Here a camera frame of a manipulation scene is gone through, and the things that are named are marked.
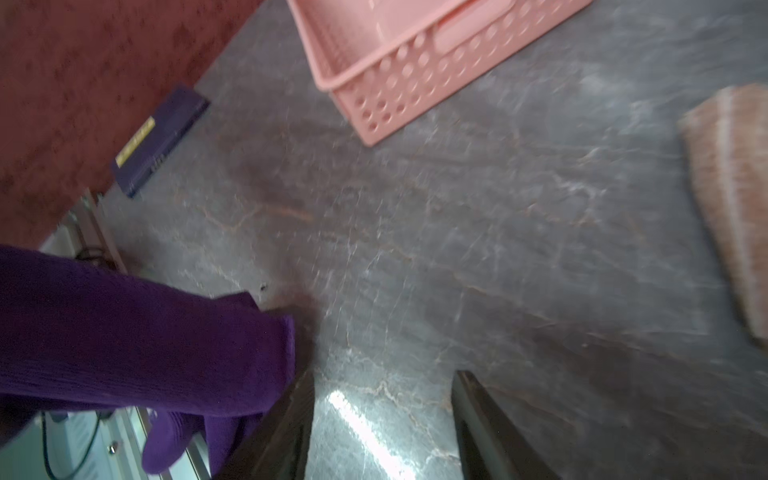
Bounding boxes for purple dishcloth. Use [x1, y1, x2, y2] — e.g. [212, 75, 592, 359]
[1, 246, 295, 475]

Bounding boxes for pink plastic basket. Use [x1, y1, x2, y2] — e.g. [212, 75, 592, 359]
[288, 0, 591, 146]

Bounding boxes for striped beige dishcloth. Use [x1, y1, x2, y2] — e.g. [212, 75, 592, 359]
[679, 84, 767, 345]

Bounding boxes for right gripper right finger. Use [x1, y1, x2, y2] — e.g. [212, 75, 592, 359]
[451, 370, 558, 480]

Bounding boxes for dark blue book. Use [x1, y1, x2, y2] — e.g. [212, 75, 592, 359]
[111, 86, 210, 198]

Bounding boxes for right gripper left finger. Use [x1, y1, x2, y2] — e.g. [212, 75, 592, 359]
[213, 370, 315, 480]

